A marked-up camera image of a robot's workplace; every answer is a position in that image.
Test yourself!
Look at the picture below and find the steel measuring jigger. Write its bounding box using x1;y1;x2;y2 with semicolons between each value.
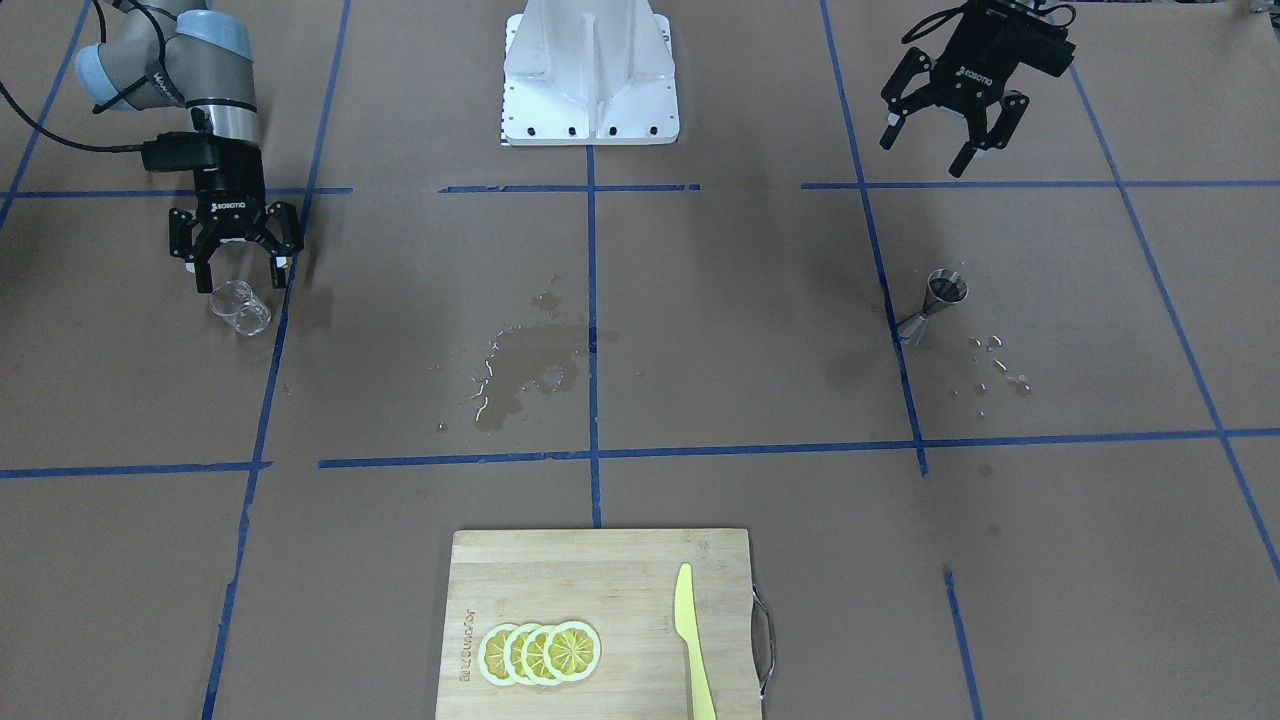
895;268;969;345

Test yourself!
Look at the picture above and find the bamboo cutting board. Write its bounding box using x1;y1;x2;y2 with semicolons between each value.
435;528;763;719

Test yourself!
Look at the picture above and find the clear glass cup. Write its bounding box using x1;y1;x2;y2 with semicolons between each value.
209;281;273;337

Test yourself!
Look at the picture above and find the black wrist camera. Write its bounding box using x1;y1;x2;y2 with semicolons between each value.
140;132;261;173
995;3;1076;77

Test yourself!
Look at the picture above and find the yellow plastic knife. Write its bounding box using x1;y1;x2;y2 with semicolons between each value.
673;562;717;719

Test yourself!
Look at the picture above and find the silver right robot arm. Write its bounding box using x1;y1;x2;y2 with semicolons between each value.
76;1;305;293

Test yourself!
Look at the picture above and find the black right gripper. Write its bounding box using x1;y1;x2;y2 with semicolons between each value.
168;154;305;293

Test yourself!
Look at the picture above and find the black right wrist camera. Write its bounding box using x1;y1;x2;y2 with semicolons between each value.
140;132;261;173

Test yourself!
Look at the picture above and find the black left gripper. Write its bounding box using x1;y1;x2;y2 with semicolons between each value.
879;1;1052;178

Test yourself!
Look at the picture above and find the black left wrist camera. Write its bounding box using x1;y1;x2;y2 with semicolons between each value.
995;3;1076;77

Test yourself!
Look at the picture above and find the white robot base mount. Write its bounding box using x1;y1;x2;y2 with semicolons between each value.
500;1;681;147

